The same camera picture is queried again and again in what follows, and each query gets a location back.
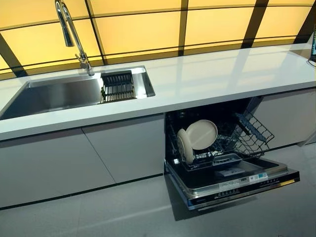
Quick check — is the chrome gooseneck kitchen faucet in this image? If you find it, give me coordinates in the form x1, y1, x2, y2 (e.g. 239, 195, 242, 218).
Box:
54, 0, 96, 77

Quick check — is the wide white cabinet door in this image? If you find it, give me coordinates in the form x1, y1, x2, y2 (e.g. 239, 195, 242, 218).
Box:
0, 127, 117, 210

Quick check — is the stainless steel kitchen sink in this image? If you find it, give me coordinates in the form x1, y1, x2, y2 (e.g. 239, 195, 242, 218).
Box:
0, 65, 156, 121

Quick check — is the narrow white cabinet door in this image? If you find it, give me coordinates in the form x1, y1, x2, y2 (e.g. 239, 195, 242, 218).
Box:
81, 113, 165, 185

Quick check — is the black wire dishwasher rack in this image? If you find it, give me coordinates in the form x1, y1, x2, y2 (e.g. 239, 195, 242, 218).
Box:
170, 123, 247, 172

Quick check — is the grey dishwasher cutlery tray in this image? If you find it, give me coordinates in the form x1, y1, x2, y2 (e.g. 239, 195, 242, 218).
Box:
212, 153, 243, 166

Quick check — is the white cabinet door beside laptop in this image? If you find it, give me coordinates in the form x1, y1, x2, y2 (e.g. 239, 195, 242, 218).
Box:
256, 87, 316, 149

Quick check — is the black dish drying rack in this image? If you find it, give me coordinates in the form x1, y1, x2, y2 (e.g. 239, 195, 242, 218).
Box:
100, 70, 138, 103

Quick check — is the black open laptop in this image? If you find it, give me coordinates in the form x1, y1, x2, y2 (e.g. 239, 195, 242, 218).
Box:
310, 26, 316, 62

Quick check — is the black open dishwasher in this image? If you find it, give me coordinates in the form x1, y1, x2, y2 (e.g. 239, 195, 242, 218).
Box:
163, 95, 301, 213

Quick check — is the tilted black wire dishwasher basket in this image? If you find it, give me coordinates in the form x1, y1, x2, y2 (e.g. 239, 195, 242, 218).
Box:
232, 111, 275, 158

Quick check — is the cream round ceramic plate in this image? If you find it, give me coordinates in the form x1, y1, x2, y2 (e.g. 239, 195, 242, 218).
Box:
185, 119, 219, 151
176, 128, 196, 165

